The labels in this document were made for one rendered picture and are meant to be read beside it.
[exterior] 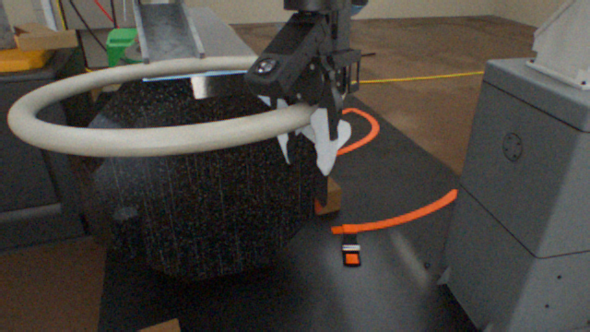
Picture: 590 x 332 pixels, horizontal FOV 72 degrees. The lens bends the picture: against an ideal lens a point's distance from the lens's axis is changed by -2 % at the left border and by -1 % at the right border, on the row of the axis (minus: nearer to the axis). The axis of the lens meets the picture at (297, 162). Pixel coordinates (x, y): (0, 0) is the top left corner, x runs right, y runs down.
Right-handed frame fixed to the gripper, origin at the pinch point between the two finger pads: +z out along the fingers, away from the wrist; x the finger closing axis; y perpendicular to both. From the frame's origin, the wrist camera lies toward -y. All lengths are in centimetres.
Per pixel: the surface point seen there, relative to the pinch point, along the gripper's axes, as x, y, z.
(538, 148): -17, 74, 18
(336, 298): 33, 59, 84
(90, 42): 397, 154, 32
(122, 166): 78, 12, 27
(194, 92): 64, 31, 7
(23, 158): 145, 5, 40
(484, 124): 0, 88, 19
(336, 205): 63, 103, 76
